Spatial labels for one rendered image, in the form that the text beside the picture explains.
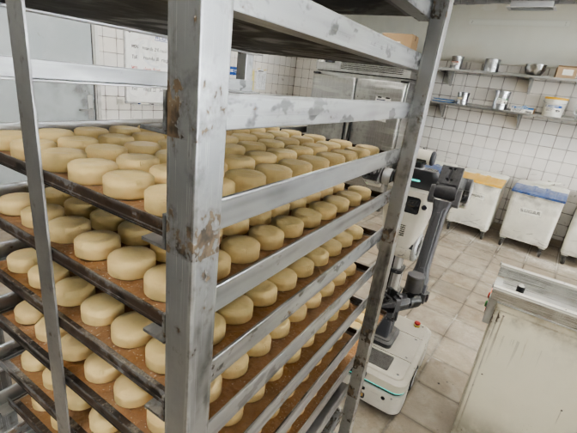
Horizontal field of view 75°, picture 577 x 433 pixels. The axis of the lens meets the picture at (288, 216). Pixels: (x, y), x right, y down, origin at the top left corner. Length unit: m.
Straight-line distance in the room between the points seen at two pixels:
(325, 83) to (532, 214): 3.10
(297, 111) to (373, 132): 4.89
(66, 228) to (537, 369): 1.83
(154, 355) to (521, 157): 5.55
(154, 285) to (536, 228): 5.01
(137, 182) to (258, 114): 0.14
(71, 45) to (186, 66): 4.43
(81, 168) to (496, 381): 1.89
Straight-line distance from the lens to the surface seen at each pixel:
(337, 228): 0.61
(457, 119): 5.90
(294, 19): 0.40
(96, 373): 0.58
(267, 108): 0.37
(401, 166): 0.83
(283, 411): 0.79
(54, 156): 0.50
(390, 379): 2.17
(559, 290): 2.15
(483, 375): 2.05
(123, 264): 0.44
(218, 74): 0.27
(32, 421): 0.81
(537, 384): 2.03
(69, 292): 0.57
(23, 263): 0.67
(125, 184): 0.40
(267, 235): 0.51
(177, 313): 0.33
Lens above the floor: 1.62
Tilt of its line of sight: 20 degrees down
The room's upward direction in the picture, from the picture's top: 7 degrees clockwise
